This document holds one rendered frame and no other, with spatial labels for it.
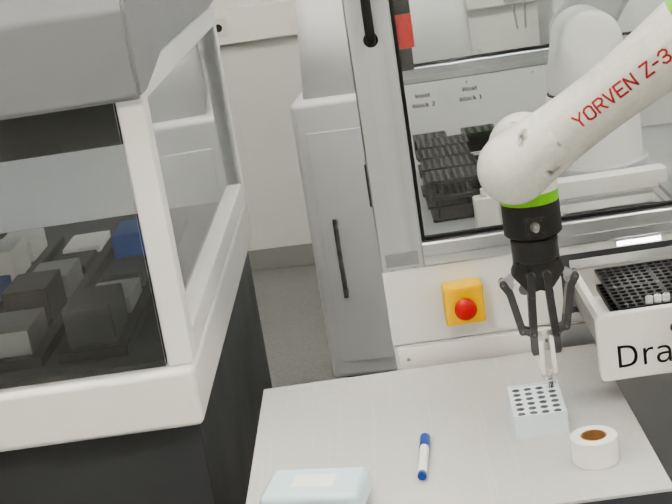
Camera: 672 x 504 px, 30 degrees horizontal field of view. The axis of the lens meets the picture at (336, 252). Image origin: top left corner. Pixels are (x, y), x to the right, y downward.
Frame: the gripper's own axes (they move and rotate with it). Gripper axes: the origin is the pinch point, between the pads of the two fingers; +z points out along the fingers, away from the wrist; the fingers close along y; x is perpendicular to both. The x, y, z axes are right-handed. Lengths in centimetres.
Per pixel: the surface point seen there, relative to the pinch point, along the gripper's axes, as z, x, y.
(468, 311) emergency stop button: -2.0, 19.5, -11.4
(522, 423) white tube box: 6.8, -10.9, -5.9
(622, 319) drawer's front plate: -6.5, -6.1, 11.8
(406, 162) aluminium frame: -29.0, 26.5, -18.8
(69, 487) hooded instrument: 16, 6, -85
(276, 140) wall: 26, 358, -81
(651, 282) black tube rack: -4.6, 14.8, 20.3
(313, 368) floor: 85, 226, -66
